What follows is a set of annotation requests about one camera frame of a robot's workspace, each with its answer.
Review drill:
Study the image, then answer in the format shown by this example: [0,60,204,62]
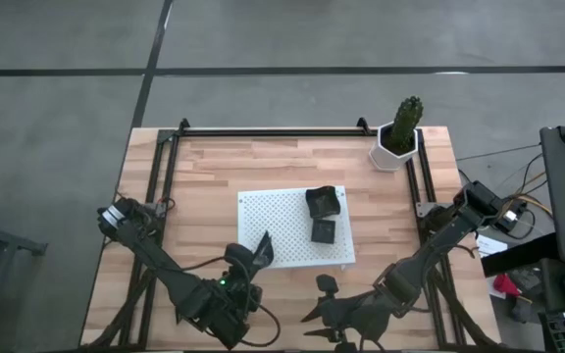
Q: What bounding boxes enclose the white hexagonal plant pot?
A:
[368,121,420,173]

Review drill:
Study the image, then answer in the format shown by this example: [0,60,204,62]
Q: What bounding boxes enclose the black cable bundle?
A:
[85,264,159,350]
[432,274,492,350]

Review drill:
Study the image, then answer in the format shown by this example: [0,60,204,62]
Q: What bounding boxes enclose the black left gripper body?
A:
[177,242,267,350]

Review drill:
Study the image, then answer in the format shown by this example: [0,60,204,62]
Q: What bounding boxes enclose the green cactus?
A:
[388,95,425,151]

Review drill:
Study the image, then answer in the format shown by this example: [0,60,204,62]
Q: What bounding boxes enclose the black aluminium table frame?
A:
[79,117,502,352]

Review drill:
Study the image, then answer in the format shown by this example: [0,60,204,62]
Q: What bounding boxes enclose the small black square plate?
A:
[310,218,337,245]

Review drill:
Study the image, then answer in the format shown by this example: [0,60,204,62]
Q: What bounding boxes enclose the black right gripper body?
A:
[311,273,391,353]

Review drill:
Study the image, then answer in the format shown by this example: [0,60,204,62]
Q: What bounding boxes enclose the white perforated metal shelf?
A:
[236,184,357,272]

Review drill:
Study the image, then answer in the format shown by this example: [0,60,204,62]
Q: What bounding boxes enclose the black diagonal beam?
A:
[481,232,558,278]

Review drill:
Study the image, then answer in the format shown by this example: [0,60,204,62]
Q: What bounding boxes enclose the thin black floor cable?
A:
[456,143,542,162]

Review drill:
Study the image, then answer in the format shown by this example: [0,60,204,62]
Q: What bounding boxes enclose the white paper sheet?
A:
[475,233,509,259]

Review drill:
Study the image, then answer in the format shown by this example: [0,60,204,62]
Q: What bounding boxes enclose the red plastic object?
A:
[491,273,524,299]

